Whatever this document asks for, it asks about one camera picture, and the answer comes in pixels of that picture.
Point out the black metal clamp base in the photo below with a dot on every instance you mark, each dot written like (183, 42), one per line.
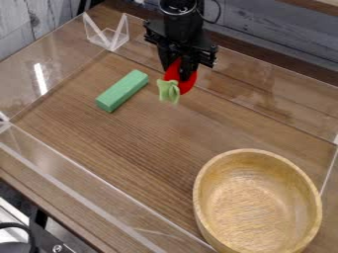
(47, 243)

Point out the green rectangular block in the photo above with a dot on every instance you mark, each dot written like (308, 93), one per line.
(123, 89)

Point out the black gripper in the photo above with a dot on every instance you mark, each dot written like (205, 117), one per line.
(199, 48)

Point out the clear acrylic enclosure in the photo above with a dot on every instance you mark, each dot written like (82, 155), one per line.
(111, 173)

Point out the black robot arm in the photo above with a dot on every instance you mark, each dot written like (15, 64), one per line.
(179, 37)

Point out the wooden bowl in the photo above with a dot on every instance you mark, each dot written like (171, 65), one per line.
(257, 204)

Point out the red plush radish toy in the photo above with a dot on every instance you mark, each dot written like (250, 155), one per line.
(171, 86)

